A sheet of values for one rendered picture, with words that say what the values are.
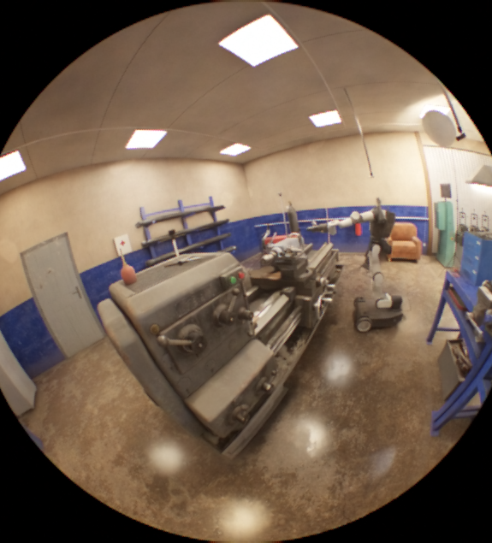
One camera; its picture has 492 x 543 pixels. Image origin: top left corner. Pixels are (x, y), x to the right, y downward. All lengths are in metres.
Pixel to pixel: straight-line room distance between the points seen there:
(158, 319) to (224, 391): 0.45
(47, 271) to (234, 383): 3.60
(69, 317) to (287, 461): 3.81
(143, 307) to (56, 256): 3.31
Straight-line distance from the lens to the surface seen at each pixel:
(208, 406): 0.85
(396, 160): 5.60
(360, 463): 1.58
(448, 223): 4.92
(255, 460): 1.55
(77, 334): 4.04
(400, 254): 4.88
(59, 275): 3.83
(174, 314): 0.66
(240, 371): 0.92
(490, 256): 1.96
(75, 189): 4.08
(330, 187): 5.48
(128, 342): 0.63
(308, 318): 1.52
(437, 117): 4.15
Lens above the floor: 1.50
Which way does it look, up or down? 18 degrees down
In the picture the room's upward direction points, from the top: 12 degrees counter-clockwise
